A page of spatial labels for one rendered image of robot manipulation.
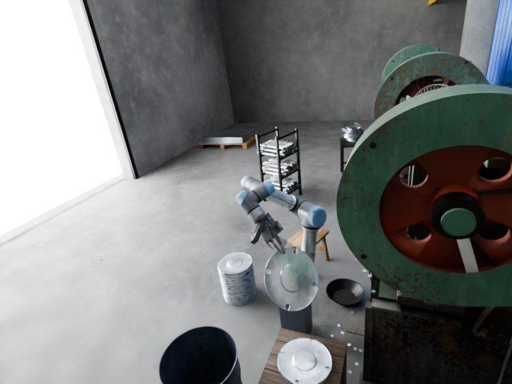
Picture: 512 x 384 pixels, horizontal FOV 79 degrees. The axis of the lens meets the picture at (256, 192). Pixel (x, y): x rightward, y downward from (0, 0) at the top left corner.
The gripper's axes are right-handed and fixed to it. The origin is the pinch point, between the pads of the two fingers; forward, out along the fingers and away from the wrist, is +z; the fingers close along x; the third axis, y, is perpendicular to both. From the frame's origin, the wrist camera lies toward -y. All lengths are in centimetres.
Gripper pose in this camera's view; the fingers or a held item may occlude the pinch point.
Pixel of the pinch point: (282, 253)
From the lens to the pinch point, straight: 152.5
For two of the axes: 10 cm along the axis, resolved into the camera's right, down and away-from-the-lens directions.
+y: 6.7, -3.8, 6.4
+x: -4.4, 4.9, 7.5
